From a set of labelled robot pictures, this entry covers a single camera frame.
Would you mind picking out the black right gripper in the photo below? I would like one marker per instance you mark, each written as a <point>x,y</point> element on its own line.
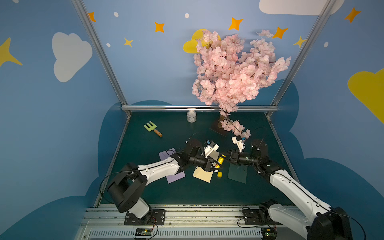
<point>235,157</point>

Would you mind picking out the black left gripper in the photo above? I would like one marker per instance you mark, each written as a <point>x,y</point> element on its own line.
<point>210,162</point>

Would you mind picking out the cream yellow envelope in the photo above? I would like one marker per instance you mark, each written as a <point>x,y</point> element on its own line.
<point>199,172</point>

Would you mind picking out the dark green envelope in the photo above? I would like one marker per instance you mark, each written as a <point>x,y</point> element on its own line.
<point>238,173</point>

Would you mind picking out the purple envelope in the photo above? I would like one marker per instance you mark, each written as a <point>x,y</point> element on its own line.
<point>163,156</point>

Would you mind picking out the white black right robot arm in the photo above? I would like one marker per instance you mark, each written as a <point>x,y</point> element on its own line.
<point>318,221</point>

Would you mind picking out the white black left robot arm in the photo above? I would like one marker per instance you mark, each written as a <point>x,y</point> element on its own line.
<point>127,186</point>

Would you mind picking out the silver tin can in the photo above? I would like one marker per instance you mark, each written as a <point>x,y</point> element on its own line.
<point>191,116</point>

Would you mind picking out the pink cherry blossom tree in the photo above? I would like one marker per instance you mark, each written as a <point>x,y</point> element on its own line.
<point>228,76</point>

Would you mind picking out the right green circuit board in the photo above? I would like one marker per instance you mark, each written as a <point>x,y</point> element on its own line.
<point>268,234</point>

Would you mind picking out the green circuit board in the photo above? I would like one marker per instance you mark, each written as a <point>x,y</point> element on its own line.
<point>144,233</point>
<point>268,234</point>

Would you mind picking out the left green circuit board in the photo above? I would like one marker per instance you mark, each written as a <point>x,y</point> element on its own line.
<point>144,233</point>

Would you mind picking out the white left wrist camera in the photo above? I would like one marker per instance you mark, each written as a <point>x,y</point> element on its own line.
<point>209,148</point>

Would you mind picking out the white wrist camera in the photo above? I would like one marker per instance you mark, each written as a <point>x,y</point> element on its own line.
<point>239,142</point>
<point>209,148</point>

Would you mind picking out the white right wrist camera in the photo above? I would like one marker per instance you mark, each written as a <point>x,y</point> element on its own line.
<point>239,142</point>

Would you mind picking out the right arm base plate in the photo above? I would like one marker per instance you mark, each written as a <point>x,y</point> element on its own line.
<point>257,217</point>

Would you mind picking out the aluminium front mounting rail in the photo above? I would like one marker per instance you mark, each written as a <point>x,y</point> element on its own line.
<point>182,222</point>

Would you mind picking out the yellow-green garden fork wooden handle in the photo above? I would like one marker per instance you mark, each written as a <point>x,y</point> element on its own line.
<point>151,127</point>

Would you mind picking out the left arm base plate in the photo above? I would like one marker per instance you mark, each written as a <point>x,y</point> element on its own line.
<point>156,216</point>

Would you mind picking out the horizontal aluminium frame rail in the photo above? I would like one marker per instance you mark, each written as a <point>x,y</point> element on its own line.
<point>149,108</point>

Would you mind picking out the right aluminium frame post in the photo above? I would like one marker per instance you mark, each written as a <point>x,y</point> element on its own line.
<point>317,28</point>

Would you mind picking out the aluminium frame post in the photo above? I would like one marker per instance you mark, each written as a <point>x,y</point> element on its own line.
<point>90,29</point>
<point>317,28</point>

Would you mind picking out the left aluminium frame post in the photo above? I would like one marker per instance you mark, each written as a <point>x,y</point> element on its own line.
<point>90,29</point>

